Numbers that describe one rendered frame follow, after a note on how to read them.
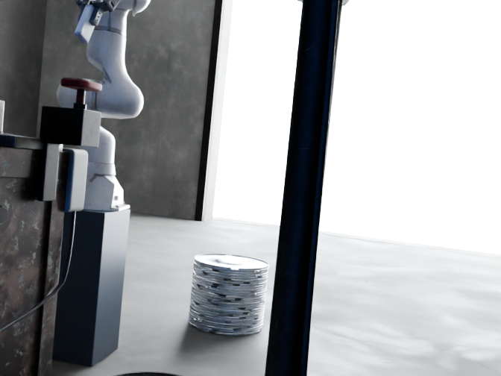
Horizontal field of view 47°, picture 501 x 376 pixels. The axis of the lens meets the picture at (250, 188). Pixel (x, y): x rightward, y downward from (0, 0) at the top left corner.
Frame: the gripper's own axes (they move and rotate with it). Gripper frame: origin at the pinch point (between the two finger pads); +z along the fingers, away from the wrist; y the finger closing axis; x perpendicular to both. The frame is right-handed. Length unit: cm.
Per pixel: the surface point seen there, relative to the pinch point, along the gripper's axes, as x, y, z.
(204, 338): -120, 7, 39
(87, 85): -3.2, -2.7, 11.8
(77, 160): -18.7, 5.7, 20.3
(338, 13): 30, -56, 23
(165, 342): -110, 17, 44
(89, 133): -8.9, -2.7, 19.0
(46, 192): -13.5, 5.7, 30.2
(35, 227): -16.5, 7.6, 36.9
